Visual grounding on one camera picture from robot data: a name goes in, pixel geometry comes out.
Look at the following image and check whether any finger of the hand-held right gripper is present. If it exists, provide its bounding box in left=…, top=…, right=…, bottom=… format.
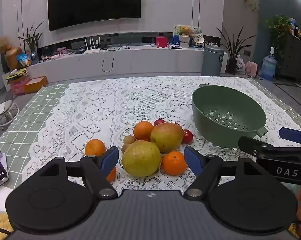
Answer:
left=238, top=136, right=301, bottom=158
left=278, top=127, right=301, bottom=145

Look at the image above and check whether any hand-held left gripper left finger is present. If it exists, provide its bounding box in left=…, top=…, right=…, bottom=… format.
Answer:
left=32, top=146, right=119, bottom=199

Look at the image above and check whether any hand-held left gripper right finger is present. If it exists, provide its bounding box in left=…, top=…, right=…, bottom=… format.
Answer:
left=184, top=146, right=270, bottom=198

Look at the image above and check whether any yellow-green pomelo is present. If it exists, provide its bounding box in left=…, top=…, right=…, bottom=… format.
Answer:
left=122, top=140, right=162, bottom=178

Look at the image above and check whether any red-green mango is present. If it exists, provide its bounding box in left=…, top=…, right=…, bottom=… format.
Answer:
left=150, top=122, right=184, bottom=153

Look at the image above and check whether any large orange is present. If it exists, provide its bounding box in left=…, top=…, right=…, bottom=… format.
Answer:
left=133, top=120, right=154, bottom=142

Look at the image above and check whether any green colander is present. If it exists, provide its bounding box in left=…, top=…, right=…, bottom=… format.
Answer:
left=192, top=84, right=268, bottom=148

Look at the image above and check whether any white lace tablecloth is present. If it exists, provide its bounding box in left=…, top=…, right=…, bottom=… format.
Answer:
left=22, top=76, right=301, bottom=191

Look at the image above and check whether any blue water jug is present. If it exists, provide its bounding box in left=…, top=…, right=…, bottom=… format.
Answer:
left=260, top=47, right=277, bottom=81

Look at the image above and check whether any dark cabinet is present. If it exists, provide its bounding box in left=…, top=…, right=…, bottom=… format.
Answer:
left=275, top=34, right=301, bottom=83

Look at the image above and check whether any pink heater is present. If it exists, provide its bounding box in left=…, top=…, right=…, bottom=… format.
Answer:
left=245, top=61, right=259, bottom=77

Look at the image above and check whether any white plastic bag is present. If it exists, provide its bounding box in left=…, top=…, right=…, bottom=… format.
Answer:
left=236, top=54, right=246, bottom=75

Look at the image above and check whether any long-leaved potted plant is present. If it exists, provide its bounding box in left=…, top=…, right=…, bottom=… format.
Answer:
left=217, top=26, right=257, bottom=75

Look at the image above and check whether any green checkered tablecloth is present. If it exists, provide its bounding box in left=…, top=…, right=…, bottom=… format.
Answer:
left=0, top=76, right=301, bottom=180

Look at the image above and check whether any grey trash can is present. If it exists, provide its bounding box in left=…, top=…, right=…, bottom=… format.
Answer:
left=201, top=45, right=224, bottom=77

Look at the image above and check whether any white television console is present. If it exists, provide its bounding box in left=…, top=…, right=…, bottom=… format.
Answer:
left=27, top=44, right=228, bottom=77

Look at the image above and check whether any orange cardboard box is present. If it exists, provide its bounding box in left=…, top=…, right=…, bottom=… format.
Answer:
left=24, top=76, right=48, bottom=93

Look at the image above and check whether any ivy plant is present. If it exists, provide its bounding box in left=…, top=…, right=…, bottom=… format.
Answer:
left=265, top=15, right=301, bottom=55

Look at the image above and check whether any white router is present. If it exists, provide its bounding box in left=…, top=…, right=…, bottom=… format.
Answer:
left=83, top=37, right=101, bottom=54

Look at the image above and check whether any white stool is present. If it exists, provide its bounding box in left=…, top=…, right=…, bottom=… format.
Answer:
left=0, top=100, right=20, bottom=130

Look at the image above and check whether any red cardboard box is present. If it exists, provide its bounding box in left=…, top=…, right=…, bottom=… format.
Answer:
left=10, top=79, right=31, bottom=95

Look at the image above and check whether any teddy bear in white pot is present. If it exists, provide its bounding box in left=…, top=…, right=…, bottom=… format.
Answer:
left=179, top=25, right=191, bottom=48

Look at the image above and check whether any blue snack bag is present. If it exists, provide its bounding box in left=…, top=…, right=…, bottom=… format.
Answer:
left=17, top=52, right=32, bottom=67

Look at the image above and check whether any gold vase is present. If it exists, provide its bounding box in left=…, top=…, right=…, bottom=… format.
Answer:
left=5, top=47, right=23, bottom=70

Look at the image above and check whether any green plant in glass vase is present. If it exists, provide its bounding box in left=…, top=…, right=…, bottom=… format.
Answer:
left=18, top=20, right=44, bottom=64

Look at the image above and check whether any dried grass bunch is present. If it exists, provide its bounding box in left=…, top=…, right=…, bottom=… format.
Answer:
left=0, top=37, right=11, bottom=54

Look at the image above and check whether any black television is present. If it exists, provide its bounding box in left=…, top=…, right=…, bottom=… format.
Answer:
left=47, top=0, right=141, bottom=32

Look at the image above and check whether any black cable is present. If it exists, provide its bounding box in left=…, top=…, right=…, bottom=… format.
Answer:
left=102, top=45, right=131, bottom=72

